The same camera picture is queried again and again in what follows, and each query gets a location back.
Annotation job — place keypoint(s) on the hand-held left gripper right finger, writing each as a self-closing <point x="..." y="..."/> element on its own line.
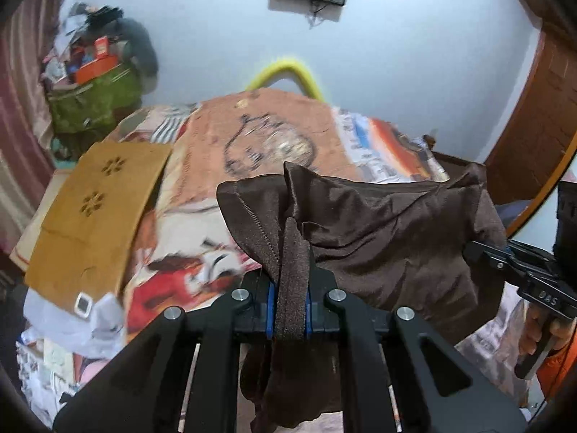
<point x="309" y="318"/>

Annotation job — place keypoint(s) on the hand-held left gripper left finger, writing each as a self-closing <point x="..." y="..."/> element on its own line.
<point x="269" y="309"/>

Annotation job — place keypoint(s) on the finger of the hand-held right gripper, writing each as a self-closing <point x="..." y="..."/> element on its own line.
<point x="482" y="252"/>

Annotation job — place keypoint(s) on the brown garment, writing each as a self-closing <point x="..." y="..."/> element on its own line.
<point x="383" y="234"/>

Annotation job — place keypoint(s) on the person's right forearm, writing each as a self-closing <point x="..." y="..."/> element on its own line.
<point x="556" y="374"/>

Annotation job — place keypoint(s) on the person's right hand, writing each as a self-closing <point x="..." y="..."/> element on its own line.
<point x="528" y="333"/>

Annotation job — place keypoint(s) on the printed bed cover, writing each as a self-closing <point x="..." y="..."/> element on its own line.
<point x="203" y="153"/>

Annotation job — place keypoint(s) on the white plastic bag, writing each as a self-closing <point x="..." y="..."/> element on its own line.
<point x="58" y="324"/>

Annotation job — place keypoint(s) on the yellow foam tube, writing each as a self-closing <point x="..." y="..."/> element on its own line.
<point x="288" y="63"/>

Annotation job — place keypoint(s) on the green bag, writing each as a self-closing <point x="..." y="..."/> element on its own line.
<point x="90" y="103"/>

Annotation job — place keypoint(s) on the orange box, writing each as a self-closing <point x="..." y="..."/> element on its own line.
<point x="94" y="70"/>

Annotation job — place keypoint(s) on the striped curtain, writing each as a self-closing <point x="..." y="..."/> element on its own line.
<point x="22" y="121"/>

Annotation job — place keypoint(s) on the pile of clutter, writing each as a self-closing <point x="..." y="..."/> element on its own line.
<point x="67" y="31"/>

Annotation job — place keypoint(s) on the wooden door frame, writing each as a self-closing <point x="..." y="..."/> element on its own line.
<point x="532" y="135"/>

